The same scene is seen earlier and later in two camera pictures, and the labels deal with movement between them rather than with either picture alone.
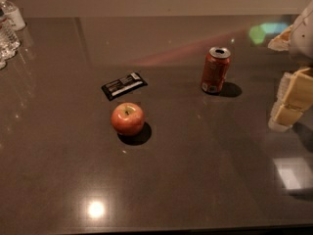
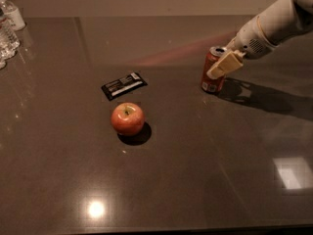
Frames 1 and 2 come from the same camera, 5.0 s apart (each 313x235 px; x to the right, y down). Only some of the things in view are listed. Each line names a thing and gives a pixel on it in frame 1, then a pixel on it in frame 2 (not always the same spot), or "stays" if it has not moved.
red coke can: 215,70 stays
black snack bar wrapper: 124,85 stays
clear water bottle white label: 10,11 stays
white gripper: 303,38 -> 250,40
